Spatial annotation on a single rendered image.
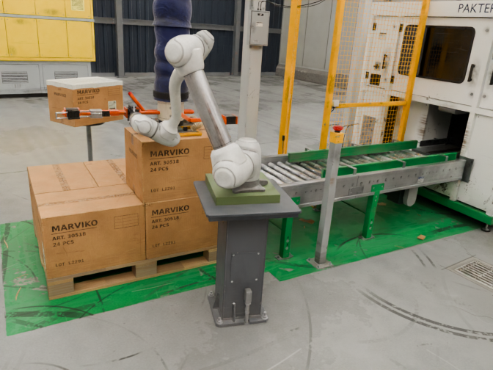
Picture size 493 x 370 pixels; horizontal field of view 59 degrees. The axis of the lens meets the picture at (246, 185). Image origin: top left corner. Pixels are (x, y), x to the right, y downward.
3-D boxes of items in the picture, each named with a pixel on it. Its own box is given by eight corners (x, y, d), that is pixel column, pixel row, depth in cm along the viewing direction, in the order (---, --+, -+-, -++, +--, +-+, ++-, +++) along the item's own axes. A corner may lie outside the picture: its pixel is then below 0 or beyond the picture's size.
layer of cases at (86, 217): (177, 195, 395) (177, 153, 382) (227, 243, 315) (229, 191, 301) (32, 215, 338) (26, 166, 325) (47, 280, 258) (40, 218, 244)
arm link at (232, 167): (259, 175, 222) (244, 190, 203) (232, 183, 229) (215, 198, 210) (201, 28, 207) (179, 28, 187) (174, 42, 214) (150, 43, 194)
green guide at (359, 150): (408, 145, 456) (410, 137, 453) (416, 148, 448) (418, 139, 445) (282, 159, 380) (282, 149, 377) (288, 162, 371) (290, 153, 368)
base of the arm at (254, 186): (272, 191, 235) (273, 181, 233) (233, 194, 228) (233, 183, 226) (261, 179, 251) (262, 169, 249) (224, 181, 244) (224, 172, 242)
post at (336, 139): (320, 259, 330) (337, 131, 295) (326, 263, 324) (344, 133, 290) (312, 261, 326) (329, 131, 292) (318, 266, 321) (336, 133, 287)
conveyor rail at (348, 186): (457, 178, 411) (461, 158, 405) (461, 179, 407) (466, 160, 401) (244, 213, 301) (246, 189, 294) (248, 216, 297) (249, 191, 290)
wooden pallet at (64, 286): (177, 210, 400) (177, 195, 396) (226, 260, 320) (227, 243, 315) (34, 232, 343) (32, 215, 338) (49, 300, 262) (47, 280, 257)
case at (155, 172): (204, 174, 333) (205, 122, 319) (227, 191, 301) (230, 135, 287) (125, 183, 304) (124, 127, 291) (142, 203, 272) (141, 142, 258)
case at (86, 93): (75, 127, 415) (71, 84, 402) (49, 120, 436) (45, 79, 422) (124, 119, 463) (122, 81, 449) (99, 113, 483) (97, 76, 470)
